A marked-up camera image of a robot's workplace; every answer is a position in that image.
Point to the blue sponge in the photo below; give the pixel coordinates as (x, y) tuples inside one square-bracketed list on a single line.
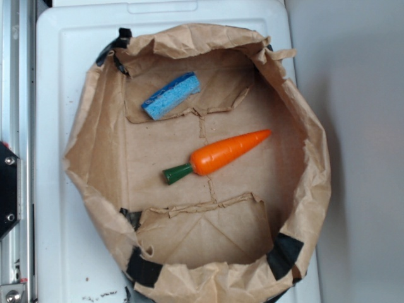
[(171, 95)]

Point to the orange toy carrot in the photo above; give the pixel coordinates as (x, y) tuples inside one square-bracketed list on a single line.
[(214, 156)]

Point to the brown paper bag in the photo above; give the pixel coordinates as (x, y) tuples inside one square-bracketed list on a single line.
[(244, 233)]

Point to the black mounting bracket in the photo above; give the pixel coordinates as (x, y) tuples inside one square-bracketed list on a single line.
[(10, 190)]

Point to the aluminium frame rail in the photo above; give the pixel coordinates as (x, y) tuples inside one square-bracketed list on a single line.
[(17, 110)]

